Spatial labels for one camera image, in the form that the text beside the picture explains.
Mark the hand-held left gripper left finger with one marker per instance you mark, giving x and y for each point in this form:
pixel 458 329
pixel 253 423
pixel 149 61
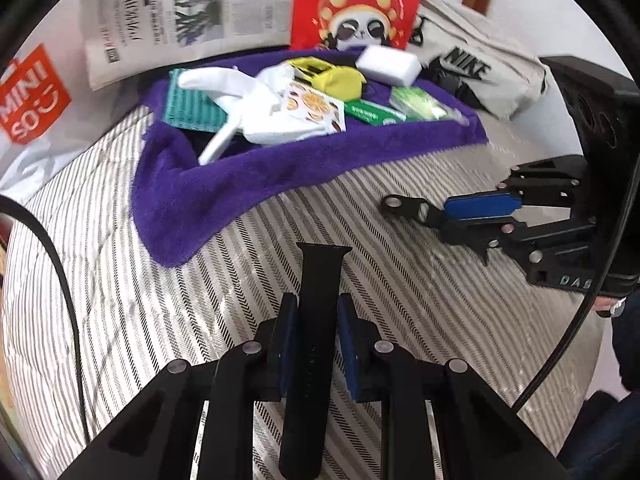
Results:
pixel 287 345

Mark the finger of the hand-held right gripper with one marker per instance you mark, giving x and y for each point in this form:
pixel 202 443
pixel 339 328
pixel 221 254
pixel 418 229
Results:
pixel 540 234
pixel 480 208

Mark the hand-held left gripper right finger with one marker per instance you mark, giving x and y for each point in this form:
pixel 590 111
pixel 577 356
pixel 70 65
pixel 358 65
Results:
pixel 348 347

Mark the light green tissue pack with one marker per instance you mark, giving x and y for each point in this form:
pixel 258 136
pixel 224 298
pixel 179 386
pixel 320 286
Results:
pixel 417 102

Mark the dark green packet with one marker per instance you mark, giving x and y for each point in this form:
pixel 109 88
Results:
pixel 375 112

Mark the white sponge block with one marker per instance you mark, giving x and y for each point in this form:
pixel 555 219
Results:
pixel 387 65

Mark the yellow pouch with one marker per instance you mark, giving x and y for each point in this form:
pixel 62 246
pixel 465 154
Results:
pixel 335 80

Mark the fruit print packet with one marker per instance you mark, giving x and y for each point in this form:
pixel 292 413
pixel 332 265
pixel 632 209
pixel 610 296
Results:
pixel 312 105

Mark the teal ribbed cloth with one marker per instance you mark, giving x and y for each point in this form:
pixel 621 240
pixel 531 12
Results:
pixel 190 110

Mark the white waist bag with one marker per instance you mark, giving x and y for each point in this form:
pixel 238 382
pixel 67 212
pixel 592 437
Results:
pixel 490 80

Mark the purple towel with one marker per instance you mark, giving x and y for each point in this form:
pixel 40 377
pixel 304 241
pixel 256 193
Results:
pixel 200 200

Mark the person's leg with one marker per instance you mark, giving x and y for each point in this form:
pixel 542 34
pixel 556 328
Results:
pixel 610 410

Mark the red paper bag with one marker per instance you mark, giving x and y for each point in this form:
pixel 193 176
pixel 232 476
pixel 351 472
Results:
pixel 360 5

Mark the folded newspaper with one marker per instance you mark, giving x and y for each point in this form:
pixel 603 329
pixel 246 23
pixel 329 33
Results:
pixel 190 15

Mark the white plastic shopping bag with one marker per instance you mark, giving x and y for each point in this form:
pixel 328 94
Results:
pixel 30 105

